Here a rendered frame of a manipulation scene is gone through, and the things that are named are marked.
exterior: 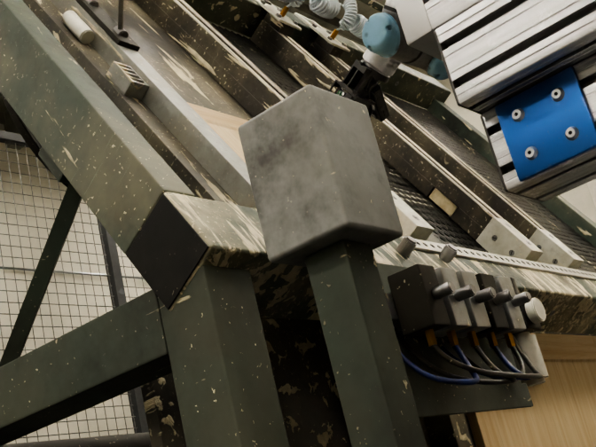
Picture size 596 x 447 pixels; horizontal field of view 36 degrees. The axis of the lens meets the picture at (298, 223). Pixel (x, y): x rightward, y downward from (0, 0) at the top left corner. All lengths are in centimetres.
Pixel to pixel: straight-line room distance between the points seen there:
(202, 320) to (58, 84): 47
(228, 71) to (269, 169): 97
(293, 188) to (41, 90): 53
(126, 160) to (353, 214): 38
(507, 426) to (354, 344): 117
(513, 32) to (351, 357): 39
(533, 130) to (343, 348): 32
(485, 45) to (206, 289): 45
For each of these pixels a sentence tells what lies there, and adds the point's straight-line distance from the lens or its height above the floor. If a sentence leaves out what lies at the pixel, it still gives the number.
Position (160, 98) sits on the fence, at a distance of 162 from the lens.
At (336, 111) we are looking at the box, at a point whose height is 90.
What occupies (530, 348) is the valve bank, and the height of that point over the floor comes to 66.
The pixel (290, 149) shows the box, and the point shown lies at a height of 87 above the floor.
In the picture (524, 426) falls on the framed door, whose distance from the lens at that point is 225.
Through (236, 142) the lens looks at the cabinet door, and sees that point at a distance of 168.
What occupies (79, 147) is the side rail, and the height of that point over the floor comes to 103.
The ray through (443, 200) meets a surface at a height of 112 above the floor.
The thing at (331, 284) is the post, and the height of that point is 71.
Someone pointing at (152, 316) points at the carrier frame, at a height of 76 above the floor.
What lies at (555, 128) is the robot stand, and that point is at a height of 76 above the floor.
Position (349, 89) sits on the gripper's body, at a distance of 193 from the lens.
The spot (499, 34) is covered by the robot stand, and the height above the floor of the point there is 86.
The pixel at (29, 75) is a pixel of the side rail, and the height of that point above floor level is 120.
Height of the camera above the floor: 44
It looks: 19 degrees up
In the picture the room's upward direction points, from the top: 14 degrees counter-clockwise
